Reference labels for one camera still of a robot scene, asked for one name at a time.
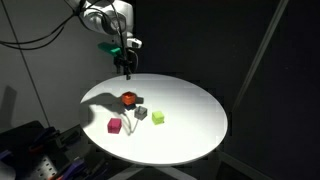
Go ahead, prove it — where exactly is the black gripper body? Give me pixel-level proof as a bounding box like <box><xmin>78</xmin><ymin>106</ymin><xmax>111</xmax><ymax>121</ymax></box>
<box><xmin>114</xmin><ymin>49</ymin><xmax>138</xmax><ymax>72</ymax></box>

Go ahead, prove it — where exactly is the purple orange clamp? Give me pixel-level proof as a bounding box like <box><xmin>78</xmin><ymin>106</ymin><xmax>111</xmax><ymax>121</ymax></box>
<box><xmin>28</xmin><ymin>127</ymin><xmax>60</xmax><ymax>153</ymax></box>

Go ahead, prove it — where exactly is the perforated metal board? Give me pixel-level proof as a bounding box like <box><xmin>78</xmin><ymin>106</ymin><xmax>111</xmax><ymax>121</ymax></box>
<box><xmin>28</xmin><ymin>156</ymin><xmax>57</xmax><ymax>180</ymax></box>

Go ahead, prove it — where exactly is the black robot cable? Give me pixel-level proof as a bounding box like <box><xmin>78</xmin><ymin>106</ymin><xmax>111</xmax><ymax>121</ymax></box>
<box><xmin>0</xmin><ymin>0</ymin><xmax>84</xmax><ymax>51</ymax></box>

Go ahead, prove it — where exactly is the blue block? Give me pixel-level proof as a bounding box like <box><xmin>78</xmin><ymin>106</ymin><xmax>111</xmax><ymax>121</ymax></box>
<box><xmin>124</xmin><ymin>104</ymin><xmax>136</xmax><ymax>110</ymax></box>

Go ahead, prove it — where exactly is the purple black clamp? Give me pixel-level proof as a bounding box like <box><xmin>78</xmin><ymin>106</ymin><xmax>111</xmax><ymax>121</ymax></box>
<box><xmin>48</xmin><ymin>158</ymin><xmax>108</xmax><ymax>180</ymax></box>

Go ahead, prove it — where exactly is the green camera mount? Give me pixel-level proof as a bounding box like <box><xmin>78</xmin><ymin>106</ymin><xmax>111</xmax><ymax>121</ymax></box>
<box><xmin>98</xmin><ymin>42</ymin><xmax>121</xmax><ymax>57</ymax></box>

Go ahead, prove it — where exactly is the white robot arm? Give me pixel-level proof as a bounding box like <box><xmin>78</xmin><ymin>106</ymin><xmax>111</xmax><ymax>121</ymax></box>
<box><xmin>64</xmin><ymin>0</ymin><xmax>142</xmax><ymax>80</ymax></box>

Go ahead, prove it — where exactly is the white round table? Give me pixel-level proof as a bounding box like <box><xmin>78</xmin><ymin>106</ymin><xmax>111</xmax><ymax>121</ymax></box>
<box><xmin>80</xmin><ymin>74</ymin><xmax>228</xmax><ymax>166</ymax></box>

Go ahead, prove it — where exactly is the lime green block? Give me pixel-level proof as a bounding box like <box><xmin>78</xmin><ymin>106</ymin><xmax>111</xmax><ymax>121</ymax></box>
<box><xmin>152</xmin><ymin>111</ymin><xmax>164</xmax><ymax>125</ymax></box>

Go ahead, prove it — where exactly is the orange block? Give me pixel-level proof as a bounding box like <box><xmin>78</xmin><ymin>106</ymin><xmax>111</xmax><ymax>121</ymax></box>
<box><xmin>121</xmin><ymin>92</ymin><xmax>136</xmax><ymax>105</ymax></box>

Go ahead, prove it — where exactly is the grey block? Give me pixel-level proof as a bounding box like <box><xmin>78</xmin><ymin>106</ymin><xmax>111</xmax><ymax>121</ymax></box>
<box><xmin>134</xmin><ymin>106</ymin><xmax>147</xmax><ymax>120</ymax></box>

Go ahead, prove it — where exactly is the magenta block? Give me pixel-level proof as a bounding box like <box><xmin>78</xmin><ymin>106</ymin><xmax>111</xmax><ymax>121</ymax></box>
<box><xmin>107</xmin><ymin>118</ymin><xmax>122</xmax><ymax>134</ymax></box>

